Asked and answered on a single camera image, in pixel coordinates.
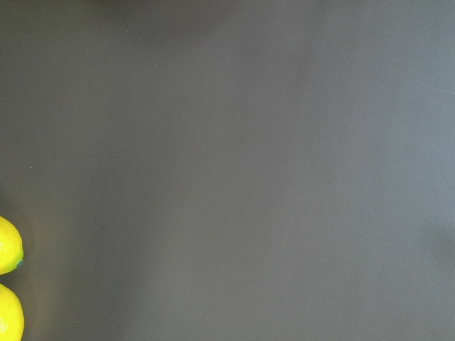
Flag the upper whole lemon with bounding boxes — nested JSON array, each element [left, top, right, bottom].
[[0, 217, 24, 275]]

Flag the whole lemon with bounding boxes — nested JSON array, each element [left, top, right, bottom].
[[1, 284, 24, 341], [0, 217, 24, 275]]

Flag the lower whole lemon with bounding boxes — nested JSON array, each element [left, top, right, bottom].
[[1, 284, 24, 341]]

